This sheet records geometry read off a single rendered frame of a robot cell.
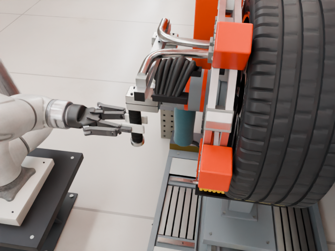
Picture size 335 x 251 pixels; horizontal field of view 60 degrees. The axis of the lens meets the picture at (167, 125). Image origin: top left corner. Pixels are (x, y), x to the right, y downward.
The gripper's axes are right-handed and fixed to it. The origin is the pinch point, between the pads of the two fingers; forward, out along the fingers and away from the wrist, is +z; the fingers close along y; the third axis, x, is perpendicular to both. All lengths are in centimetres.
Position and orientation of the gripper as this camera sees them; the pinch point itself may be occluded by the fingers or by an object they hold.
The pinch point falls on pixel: (134, 123)
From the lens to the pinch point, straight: 87.7
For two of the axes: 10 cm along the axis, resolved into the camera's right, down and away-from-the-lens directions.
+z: 9.9, 1.2, -1.2
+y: -1.7, 6.8, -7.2
